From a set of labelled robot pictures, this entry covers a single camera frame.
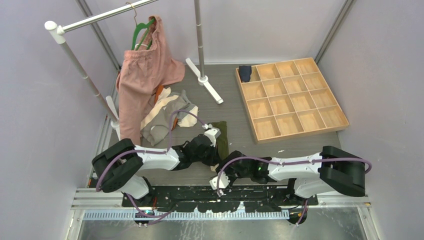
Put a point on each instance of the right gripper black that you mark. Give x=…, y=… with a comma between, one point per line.
x=226, y=171

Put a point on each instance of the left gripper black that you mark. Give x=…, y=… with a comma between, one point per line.
x=214, y=158

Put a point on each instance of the olive green underwear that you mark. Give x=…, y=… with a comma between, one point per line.
x=222, y=141

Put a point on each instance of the navy underwear cream waistband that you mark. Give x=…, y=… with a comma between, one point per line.
x=245, y=72

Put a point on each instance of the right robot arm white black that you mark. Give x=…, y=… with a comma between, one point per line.
x=331, y=169

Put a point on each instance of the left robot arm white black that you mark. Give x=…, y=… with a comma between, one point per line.
x=117, y=166

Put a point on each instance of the orange underwear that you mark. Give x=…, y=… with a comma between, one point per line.
x=158, y=92

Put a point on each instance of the wooden compartment tray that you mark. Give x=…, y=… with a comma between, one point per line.
x=289, y=99

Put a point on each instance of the pink trousers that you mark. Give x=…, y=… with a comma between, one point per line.
x=148, y=64

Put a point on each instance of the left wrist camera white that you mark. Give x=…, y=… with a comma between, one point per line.
x=212, y=134

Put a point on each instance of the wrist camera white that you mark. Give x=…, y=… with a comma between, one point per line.
x=219, y=182
x=212, y=134

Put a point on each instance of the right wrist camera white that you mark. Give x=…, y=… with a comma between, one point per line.
x=219, y=182

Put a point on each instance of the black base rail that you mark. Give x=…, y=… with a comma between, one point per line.
x=254, y=198

